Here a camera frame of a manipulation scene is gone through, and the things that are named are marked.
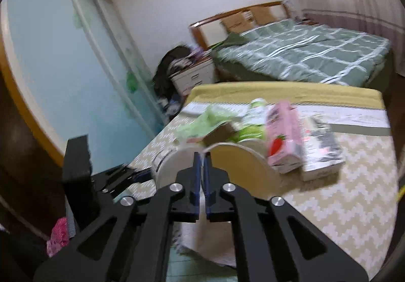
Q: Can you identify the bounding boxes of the white paper instant cup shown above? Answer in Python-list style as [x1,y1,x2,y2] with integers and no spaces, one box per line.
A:
[151,143,281,200]

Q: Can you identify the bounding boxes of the brown ridged tray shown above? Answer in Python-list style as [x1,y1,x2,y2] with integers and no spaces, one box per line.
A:
[202,122,236,146]

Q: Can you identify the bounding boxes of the white foam net sleeve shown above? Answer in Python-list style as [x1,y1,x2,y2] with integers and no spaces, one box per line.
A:
[173,192,236,268]

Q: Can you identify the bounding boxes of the green plastic bag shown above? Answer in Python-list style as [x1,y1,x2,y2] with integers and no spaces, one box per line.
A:
[174,105,238,143]

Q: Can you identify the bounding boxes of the green white drink bottle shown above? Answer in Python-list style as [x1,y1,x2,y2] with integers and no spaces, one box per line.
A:
[235,98,268,142]

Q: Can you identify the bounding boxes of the pink strawberry milk carton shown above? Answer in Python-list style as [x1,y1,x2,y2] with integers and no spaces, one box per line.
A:
[265,100,303,174]

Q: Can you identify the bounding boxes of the white floral tea box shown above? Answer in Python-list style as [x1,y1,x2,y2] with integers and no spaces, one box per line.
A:
[300,115,345,181]

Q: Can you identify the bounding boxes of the pink sleeved forearm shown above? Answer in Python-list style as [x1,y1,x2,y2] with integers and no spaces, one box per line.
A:
[47,217,69,257]

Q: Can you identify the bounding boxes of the dark clothes on nightstand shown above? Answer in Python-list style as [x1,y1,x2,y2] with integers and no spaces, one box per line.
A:
[152,45,210,112]

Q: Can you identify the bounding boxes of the white nightstand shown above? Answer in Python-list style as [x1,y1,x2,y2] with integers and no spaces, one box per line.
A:
[170,58,217,96]

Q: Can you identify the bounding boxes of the sliding wardrobe door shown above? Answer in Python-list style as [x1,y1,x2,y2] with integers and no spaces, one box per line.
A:
[1,0,167,171]

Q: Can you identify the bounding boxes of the patterned table cloth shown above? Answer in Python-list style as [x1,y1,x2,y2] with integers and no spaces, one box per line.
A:
[130,82,398,278]

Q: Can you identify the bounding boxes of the dark green garment on bed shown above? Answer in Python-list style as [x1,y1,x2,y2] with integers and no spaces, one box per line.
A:
[211,33,249,51]

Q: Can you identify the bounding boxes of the green checked duvet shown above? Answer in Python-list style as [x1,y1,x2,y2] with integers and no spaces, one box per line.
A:
[211,19,391,87]

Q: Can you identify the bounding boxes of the left brown pillow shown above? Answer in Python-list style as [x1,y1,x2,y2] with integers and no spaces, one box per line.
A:
[221,13,253,34]

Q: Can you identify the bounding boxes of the brown pillow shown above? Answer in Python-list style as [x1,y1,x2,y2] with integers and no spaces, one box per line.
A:
[251,6,277,26]
[221,13,253,34]

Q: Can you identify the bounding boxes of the right brown pillow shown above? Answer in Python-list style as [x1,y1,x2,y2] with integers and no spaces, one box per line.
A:
[251,6,277,26]

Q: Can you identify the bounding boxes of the wooden bed frame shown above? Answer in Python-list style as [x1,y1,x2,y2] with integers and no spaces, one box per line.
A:
[189,1,292,51]

